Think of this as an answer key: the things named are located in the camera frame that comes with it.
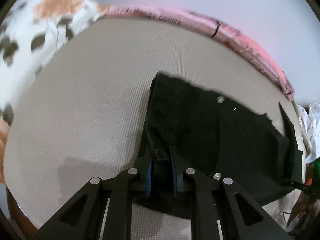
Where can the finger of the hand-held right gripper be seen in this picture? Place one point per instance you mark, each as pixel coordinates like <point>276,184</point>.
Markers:
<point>300,185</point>

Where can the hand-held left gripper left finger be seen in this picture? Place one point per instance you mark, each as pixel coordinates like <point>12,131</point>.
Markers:
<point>149,178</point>

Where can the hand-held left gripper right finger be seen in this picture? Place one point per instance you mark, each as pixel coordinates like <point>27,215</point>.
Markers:
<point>175,180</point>

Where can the black pants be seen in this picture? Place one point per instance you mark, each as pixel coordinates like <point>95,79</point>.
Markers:
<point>200,120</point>

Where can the white printed cloth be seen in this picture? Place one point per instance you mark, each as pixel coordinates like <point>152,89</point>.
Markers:
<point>312,120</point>

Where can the pink blanket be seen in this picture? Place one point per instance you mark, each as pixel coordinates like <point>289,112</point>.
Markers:
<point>225,30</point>

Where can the white spotted blanket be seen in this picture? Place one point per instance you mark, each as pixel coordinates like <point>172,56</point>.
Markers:
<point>25,62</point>

